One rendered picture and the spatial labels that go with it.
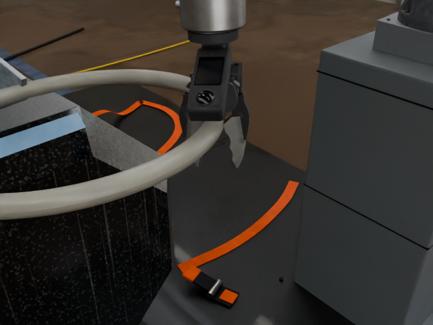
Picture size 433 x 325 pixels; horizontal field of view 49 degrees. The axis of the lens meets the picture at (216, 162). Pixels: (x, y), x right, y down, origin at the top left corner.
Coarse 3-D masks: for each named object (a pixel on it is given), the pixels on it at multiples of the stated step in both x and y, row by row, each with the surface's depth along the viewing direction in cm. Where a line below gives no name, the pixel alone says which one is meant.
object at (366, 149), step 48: (336, 48) 123; (336, 96) 124; (384, 96) 114; (432, 96) 105; (336, 144) 130; (384, 144) 119; (432, 144) 109; (336, 192) 137; (384, 192) 124; (432, 192) 114; (336, 240) 143; (384, 240) 130; (432, 240) 120; (336, 288) 151; (384, 288) 136; (432, 288) 141
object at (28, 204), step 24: (96, 72) 93; (120, 72) 93; (144, 72) 91; (168, 72) 89; (0, 96) 87; (24, 96) 90; (192, 144) 62; (144, 168) 57; (168, 168) 58; (24, 192) 54; (48, 192) 53; (72, 192) 53; (96, 192) 54; (120, 192) 55; (0, 216) 53; (24, 216) 53
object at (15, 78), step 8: (0, 64) 91; (8, 64) 91; (0, 72) 92; (8, 72) 90; (16, 72) 90; (0, 80) 94; (8, 80) 92; (16, 80) 90; (24, 80) 89; (0, 88) 92; (8, 104) 89
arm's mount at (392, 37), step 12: (396, 12) 124; (384, 24) 118; (396, 24) 116; (384, 36) 119; (396, 36) 117; (408, 36) 114; (420, 36) 112; (432, 36) 110; (372, 48) 123; (384, 48) 120; (396, 48) 118; (408, 48) 116; (420, 48) 113; (432, 48) 111; (420, 60) 114; (432, 60) 112
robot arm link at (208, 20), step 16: (192, 0) 61; (208, 0) 60; (224, 0) 60; (240, 0) 62; (192, 16) 62; (208, 16) 61; (224, 16) 61; (240, 16) 63; (208, 32) 62; (224, 32) 63
